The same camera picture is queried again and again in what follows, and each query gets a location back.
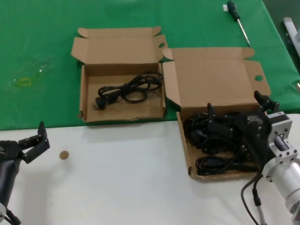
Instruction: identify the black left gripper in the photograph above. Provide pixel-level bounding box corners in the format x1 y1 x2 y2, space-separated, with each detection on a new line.
0 121 51 206

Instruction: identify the black power cord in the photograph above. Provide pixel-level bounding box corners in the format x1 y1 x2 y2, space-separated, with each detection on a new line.
183 112 238 154
195 155 260 176
94 71 163 111

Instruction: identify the green-handled screwdriver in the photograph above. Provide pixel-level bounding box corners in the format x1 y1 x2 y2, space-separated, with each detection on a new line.
226 0 251 47

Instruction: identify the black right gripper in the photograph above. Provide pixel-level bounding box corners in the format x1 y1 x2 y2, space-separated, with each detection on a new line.
207 90 281 171

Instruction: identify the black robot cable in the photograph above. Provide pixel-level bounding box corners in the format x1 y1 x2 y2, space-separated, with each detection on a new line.
240 173 265 225
3 207 22 225

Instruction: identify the green table cloth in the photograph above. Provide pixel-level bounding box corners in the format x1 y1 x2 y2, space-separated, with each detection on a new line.
0 0 300 131

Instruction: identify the grey metal frame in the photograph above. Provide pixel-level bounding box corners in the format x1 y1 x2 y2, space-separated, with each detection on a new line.
282 17 300 62

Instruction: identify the cable with silver connector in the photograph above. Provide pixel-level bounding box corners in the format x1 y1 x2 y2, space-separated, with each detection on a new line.
251 179 268 225

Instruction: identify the open brown cardboard box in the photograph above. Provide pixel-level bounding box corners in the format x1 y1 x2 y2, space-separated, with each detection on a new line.
162 46 271 181
71 26 169 123

